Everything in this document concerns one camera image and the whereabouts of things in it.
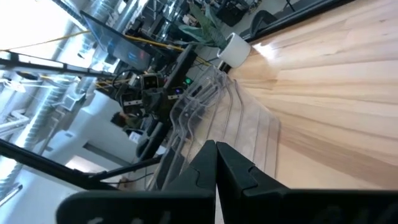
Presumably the black metal rig frame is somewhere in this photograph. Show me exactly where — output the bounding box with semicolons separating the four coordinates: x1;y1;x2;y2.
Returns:
0;51;164;191

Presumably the person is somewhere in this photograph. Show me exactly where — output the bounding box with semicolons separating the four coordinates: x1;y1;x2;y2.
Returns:
110;111;144;130

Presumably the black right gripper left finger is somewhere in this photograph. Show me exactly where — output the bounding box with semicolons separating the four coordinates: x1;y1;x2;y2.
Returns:
55;139;217;224

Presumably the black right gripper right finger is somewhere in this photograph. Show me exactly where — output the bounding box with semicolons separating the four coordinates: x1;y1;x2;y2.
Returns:
216;141;398;224

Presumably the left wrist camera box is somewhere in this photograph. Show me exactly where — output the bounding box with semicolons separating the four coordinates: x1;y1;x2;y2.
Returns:
139;73;160;91

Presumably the green leafy plant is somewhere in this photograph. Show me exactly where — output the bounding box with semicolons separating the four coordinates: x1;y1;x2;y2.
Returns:
177;1;230;51

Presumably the white plant pot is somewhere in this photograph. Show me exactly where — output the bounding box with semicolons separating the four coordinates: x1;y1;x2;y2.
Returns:
216;32;252;69

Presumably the black equipment case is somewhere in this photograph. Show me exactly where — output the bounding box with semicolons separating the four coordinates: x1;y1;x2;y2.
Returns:
214;0;259;28

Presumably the clear plastic basket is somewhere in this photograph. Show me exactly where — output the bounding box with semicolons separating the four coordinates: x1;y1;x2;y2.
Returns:
186;71;259;170
214;77;282;180
146;65;238;191

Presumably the black table edge bar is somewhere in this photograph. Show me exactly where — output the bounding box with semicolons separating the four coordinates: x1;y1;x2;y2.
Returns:
244;0;356;44

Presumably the yellow cable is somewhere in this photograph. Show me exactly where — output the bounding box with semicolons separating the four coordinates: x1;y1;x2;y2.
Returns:
0;29;216;68

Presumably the silver ventilation duct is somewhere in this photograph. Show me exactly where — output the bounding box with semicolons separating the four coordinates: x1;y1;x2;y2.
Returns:
0;77;82;194

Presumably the black flat monitor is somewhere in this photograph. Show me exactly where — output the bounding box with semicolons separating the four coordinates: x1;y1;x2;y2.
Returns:
80;10;156;73
162;45;199;91

